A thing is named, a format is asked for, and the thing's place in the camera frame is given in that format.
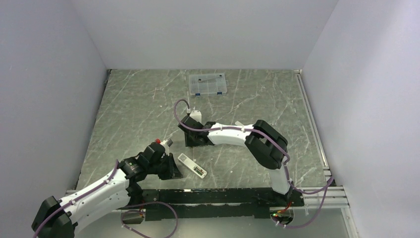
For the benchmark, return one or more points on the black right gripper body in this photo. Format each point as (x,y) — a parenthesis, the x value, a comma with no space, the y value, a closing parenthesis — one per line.
(190,141)

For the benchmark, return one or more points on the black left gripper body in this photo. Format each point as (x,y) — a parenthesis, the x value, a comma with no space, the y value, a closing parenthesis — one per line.
(164,167)

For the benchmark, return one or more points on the white remote control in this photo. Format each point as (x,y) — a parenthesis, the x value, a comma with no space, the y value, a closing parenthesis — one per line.
(190,164)

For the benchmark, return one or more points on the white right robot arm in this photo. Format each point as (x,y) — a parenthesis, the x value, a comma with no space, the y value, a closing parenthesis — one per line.
(267,146)

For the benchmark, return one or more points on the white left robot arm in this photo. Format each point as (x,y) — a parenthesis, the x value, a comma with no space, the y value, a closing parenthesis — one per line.
(68,216)

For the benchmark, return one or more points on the clear plastic organizer box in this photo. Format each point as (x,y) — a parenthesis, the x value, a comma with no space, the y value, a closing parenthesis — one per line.
(211,84)

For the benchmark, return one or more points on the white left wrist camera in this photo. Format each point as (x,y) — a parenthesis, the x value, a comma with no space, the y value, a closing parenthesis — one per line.
(167,143)

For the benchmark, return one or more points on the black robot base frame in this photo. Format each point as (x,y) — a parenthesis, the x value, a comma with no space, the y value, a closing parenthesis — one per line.
(246,200)

